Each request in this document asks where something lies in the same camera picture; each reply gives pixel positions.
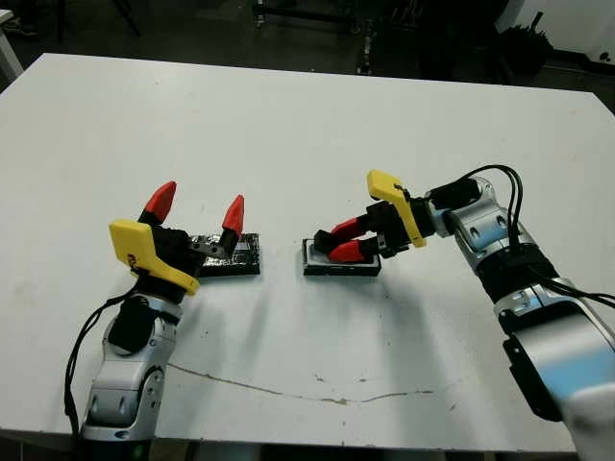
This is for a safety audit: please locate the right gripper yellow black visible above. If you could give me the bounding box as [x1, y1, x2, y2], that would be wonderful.
[326, 169, 429, 264]

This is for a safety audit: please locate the black hoist crane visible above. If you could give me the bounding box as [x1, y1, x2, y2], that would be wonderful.
[252, 0, 414, 76]

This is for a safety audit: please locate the black box white lining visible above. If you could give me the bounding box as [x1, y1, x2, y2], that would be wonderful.
[301, 237, 382, 279]

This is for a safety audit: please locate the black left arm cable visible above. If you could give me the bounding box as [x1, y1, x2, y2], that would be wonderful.
[63, 287, 145, 438]

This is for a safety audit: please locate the silver black humanoid robot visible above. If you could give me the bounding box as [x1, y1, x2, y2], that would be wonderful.
[355, 33, 375, 76]

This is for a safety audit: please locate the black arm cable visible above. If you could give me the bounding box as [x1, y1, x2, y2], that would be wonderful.
[427, 164, 615, 308]
[63, 287, 145, 438]

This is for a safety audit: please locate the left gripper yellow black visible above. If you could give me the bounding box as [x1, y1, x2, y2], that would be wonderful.
[109, 180, 246, 303]

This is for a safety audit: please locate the black foil-topped block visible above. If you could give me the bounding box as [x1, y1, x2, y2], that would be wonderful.
[189, 232, 263, 279]

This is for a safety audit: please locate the black slanted chair leg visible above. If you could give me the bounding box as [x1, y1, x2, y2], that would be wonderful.
[103, 0, 143, 37]

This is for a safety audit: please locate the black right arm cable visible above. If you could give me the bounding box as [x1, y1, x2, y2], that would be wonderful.
[427, 164, 615, 308]

